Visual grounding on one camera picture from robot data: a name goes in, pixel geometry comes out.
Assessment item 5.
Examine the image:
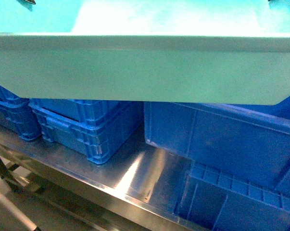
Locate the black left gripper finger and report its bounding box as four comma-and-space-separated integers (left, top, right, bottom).
19, 0, 36, 5

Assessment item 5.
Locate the teal plastic bin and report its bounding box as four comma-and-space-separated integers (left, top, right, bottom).
0, 0, 290, 105

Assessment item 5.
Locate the blue ribbed crate far left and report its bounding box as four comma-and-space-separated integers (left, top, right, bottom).
0, 85, 41, 141

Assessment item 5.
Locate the blue ribbed crate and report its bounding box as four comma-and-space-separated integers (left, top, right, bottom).
29, 99, 143, 164
0, 85, 41, 141

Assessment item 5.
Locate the large blue crate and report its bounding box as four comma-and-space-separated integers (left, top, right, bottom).
144, 96, 290, 196

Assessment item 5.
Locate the blue ribbed crate middle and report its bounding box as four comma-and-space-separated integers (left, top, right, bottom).
29, 99, 143, 164

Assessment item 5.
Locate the blue crate lower right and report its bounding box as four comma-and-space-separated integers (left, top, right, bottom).
175, 162, 290, 231

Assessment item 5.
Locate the stainless steel shelf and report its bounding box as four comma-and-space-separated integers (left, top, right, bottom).
0, 127, 202, 231

